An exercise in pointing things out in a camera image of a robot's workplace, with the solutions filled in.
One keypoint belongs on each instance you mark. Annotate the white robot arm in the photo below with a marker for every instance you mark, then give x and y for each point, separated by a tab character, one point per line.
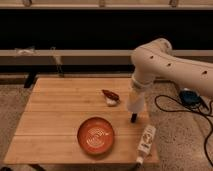
155	59

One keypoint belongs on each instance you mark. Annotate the red and white object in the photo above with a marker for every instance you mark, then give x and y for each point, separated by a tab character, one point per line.
112	99

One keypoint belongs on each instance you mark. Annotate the orange bowl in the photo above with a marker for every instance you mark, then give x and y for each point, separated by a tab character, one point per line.
96	136

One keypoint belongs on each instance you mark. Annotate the white plastic bottle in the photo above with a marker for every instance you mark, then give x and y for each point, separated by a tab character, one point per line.
145	143

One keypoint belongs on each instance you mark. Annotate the blue power adapter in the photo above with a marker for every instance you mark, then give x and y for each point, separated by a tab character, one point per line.
189	98

